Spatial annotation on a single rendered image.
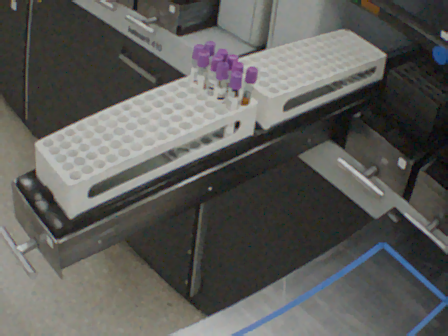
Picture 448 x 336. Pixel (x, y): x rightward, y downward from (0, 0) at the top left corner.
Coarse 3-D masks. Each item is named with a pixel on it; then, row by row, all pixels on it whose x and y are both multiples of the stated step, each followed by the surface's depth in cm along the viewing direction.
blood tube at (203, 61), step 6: (198, 54) 94; (204, 54) 95; (198, 60) 95; (204, 60) 94; (198, 66) 96; (204, 66) 95; (198, 72) 96; (204, 72) 96; (198, 78) 97; (204, 78) 96; (198, 84) 97; (204, 84) 97
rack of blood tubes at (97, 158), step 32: (160, 96) 96; (192, 96) 96; (64, 128) 88; (96, 128) 89; (128, 128) 91; (160, 128) 90; (192, 128) 90; (64, 160) 84; (96, 160) 84; (128, 160) 85; (160, 160) 94; (192, 160) 93; (64, 192) 81; (96, 192) 88
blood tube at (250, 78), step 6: (252, 66) 93; (246, 72) 93; (252, 72) 92; (258, 72) 93; (246, 78) 93; (252, 78) 93; (246, 84) 94; (252, 84) 93; (246, 90) 94; (252, 90) 94; (246, 96) 95; (240, 102) 96; (246, 102) 95
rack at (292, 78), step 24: (288, 48) 110; (312, 48) 111; (336, 48) 112; (360, 48) 114; (264, 72) 103; (288, 72) 104; (312, 72) 105; (336, 72) 106; (360, 72) 115; (264, 96) 98; (288, 96) 100; (312, 96) 110; (336, 96) 109; (264, 120) 100
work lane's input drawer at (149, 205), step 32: (352, 96) 111; (256, 128) 100; (288, 128) 103; (320, 128) 107; (224, 160) 96; (256, 160) 100; (32, 192) 85; (128, 192) 88; (160, 192) 90; (192, 192) 94; (32, 224) 86; (64, 224) 82; (96, 224) 84; (128, 224) 88; (64, 256) 83
